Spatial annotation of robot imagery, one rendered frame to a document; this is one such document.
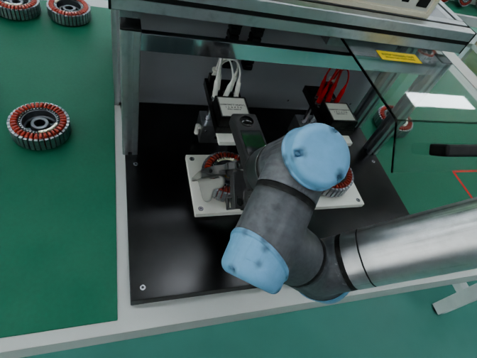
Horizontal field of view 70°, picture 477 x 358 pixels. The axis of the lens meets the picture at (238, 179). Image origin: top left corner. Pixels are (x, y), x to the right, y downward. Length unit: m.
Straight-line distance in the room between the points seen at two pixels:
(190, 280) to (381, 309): 1.24
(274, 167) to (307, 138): 0.05
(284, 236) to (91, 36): 0.88
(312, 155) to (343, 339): 1.28
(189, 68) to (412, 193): 0.65
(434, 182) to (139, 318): 0.83
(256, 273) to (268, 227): 0.05
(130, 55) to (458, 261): 0.53
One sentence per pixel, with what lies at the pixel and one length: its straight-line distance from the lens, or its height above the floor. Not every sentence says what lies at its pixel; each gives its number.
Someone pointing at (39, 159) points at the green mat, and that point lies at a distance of 0.79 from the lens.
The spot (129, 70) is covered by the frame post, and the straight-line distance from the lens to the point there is 0.62.
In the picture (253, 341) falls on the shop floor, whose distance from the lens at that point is 1.43.
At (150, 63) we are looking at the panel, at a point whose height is 0.88.
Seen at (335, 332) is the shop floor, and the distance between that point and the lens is 1.58.
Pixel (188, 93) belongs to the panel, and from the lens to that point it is 0.86.
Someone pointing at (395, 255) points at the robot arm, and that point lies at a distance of 0.44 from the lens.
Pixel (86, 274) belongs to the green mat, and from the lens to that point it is 0.64.
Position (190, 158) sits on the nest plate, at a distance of 0.74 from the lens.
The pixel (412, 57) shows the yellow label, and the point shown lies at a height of 1.07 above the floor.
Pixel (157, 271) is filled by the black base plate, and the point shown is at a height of 0.77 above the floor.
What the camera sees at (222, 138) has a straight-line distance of 0.66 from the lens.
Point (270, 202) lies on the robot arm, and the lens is 0.37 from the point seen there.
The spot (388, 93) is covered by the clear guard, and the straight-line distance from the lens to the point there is 0.61.
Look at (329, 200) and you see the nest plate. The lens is 0.79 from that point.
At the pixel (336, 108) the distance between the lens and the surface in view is 0.78.
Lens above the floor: 1.34
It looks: 50 degrees down
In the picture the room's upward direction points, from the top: 22 degrees clockwise
